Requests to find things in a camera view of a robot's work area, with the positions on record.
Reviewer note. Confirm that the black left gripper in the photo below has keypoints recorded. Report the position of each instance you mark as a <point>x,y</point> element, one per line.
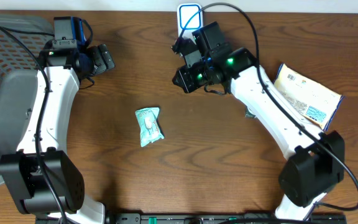
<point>103,58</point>

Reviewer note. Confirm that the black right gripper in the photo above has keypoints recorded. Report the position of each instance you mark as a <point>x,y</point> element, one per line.
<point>180,80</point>

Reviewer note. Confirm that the teal wet wipes packet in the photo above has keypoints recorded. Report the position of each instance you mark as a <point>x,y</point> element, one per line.
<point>149,129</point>

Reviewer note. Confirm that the large white snack bag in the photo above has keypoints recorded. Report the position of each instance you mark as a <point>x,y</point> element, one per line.
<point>310,98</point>

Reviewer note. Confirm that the dark green round-label packet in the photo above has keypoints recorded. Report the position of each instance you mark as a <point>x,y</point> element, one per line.
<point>249,114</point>

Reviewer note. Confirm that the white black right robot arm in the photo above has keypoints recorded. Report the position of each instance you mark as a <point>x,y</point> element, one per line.
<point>314,159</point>

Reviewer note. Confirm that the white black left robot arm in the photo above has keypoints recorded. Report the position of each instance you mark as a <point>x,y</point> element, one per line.
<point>40,177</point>

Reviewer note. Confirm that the white barcode scanner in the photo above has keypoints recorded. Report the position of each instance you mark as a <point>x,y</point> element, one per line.
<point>187,21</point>

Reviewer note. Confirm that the dark grey plastic basket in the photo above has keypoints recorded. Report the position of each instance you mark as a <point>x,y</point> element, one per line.
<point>18,76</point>

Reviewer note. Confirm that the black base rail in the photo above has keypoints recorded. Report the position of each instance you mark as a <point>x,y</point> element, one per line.
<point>135,218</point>

